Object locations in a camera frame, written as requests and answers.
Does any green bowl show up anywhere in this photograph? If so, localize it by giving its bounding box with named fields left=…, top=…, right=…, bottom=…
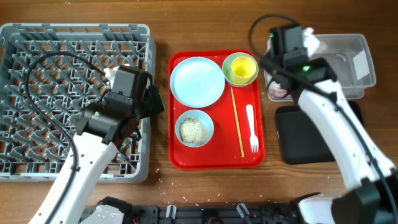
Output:
left=222, top=52, right=259, bottom=87

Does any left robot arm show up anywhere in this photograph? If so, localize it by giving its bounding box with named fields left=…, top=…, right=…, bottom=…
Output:
left=31, top=85, right=164, bottom=223

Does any white napkin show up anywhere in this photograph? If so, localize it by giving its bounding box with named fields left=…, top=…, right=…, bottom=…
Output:
left=302, top=27, right=320, bottom=57

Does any small light blue bowl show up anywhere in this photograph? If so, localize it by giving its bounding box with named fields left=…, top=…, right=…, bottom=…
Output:
left=175, top=110, right=215, bottom=147

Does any clear plastic bin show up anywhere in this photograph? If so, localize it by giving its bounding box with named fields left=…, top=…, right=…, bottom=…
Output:
left=263, top=33, right=377, bottom=103

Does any red snack wrapper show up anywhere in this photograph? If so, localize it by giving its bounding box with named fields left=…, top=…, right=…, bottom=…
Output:
left=269, top=81, right=288, bottom=98

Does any large light blue plate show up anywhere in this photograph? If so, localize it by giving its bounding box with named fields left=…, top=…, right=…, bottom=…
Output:
left=169, top=57, right=225, bottom=108

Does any yellow cup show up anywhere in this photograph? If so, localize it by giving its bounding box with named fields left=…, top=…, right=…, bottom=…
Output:
left=231, top=56, right=257, bottom=85

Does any black waste tray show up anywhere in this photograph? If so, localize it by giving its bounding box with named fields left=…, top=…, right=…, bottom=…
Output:
left=275, top=101, right=364, bottom=166

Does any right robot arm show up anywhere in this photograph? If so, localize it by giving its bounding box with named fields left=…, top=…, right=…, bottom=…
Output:
left=259, top=48, right=397, bottom=223

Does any white plastic fork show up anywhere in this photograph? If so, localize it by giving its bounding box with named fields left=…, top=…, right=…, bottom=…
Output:
left=246, top=105, right=259, bottom=153

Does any grey dishwasher rack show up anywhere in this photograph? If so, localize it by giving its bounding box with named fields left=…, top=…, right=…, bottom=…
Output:
left=1, top=23, right=156, bottom=182

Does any leftover rice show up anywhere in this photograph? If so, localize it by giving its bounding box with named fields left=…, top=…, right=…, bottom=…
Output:
left=180, top=118, right=208, bottom=145

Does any red serving tray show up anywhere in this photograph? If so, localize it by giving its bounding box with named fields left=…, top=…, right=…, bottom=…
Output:
left=168, top=49, right=267, bottom=170

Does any wooden chopstick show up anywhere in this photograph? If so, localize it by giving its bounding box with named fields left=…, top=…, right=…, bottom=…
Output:
left=230, top=87, right=245, bottom=158

